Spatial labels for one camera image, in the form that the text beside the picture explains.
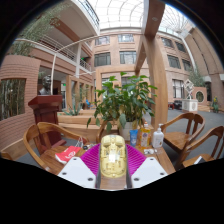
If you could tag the white pump bottle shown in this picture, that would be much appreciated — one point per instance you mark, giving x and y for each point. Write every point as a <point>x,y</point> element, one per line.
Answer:
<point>158,138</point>

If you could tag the white abstract sculpture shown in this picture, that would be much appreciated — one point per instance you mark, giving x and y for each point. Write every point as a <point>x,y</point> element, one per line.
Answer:
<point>189,105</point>

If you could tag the blue tube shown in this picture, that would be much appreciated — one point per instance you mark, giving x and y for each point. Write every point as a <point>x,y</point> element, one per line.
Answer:
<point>133,138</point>

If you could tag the yellow liquid soap bottle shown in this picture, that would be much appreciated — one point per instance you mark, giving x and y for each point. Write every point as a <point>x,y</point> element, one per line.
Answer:
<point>145,136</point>

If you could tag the dark red wooden pedestal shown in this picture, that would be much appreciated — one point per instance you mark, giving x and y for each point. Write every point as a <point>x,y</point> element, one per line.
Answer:
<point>46,110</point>

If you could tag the wooden armchair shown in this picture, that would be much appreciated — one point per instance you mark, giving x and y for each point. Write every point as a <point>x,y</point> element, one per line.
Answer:
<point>213,133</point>
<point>33,146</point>
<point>100,131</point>
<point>178,140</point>

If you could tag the spiky green agave plant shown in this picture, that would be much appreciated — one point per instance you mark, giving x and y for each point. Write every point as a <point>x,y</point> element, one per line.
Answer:
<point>73,110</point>

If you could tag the red and white bag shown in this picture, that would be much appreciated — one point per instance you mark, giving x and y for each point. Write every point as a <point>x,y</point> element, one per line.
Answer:
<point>68,155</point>

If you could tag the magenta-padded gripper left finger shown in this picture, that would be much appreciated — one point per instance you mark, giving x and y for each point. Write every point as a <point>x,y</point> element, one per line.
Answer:
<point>76,171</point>

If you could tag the dark bust statue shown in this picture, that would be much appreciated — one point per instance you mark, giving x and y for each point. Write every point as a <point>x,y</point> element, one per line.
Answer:
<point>45,86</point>

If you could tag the leafy potted plant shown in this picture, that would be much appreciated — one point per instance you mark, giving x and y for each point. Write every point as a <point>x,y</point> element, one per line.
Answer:
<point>123,100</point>

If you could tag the yellow flowering plant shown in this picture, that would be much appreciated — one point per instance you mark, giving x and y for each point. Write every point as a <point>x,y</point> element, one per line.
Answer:
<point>216,104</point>

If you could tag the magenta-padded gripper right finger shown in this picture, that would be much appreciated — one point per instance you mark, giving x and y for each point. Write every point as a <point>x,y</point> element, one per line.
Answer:
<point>148,171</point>

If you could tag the yellow computer mouse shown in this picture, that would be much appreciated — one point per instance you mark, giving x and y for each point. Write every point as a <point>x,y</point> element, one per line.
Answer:
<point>113,156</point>

